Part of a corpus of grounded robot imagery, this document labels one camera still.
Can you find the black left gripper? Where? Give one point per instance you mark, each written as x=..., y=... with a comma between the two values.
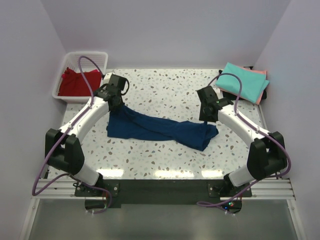
x=121, y=104

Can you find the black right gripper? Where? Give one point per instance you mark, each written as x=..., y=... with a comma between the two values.
x=203, y=118

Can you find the navy blue t-shirt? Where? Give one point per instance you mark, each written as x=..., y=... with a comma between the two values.
x=125, y=123

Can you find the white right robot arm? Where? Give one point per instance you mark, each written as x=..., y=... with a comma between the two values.
x=266, y=154

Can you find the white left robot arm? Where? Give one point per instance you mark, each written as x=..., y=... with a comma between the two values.
x=63, y=149

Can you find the folded black t-shirt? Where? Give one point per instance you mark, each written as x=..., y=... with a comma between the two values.
x=232, y=96

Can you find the magenta pink garment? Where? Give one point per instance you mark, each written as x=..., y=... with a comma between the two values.
x=95, y=71

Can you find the red t-shirt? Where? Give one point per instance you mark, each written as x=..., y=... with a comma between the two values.
x=73, y=84

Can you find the folded teal t-shirt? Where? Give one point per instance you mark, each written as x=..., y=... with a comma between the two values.
x=241, y=81

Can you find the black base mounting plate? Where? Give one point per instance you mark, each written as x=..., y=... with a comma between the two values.
x=114, y=193

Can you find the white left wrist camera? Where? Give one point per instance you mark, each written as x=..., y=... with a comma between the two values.
x=107, y=77

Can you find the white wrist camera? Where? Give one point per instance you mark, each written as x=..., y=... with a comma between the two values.
x=218, y=92
x=107, y=77

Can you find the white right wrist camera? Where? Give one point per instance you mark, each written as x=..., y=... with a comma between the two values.
x=218, y=92

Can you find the aluminium extrusion rail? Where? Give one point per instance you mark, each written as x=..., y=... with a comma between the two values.
x=267, y=189

